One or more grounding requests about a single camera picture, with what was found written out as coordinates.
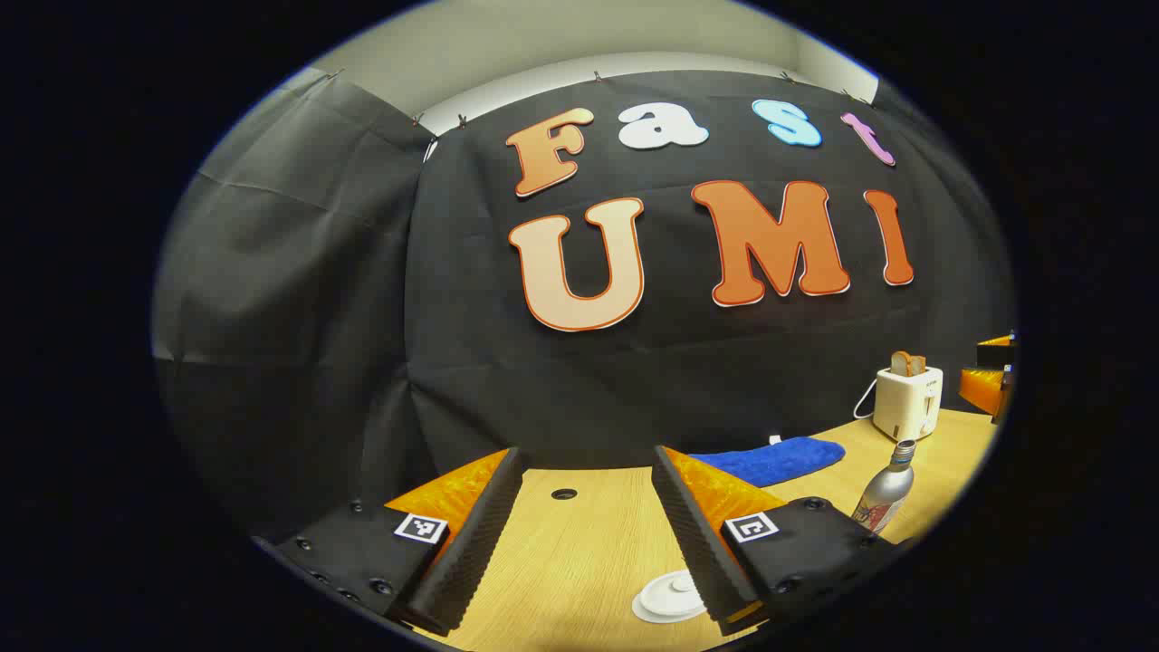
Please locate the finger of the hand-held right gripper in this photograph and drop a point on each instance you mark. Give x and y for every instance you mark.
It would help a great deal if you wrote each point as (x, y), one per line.
(996, 351)
(982, 391)

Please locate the silver water bottle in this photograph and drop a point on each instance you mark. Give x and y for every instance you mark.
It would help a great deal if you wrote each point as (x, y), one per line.
(883, 493)

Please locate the toast bread slice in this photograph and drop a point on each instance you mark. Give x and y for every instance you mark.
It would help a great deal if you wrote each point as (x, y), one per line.
(908, 364)

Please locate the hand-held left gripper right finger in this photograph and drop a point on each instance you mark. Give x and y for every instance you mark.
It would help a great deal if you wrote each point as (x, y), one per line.
(702, 543)

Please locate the black backdrop cloth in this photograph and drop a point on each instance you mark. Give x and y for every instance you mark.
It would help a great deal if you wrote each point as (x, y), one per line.
(362, 317)

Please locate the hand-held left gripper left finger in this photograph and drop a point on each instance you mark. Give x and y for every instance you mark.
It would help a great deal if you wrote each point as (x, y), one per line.
(471, 552)

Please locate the blue towel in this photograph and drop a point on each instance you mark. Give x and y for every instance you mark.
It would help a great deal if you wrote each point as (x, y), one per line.
(779, 460)

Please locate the white toaster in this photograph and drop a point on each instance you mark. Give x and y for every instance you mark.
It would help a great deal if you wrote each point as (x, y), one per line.
(905, 403)

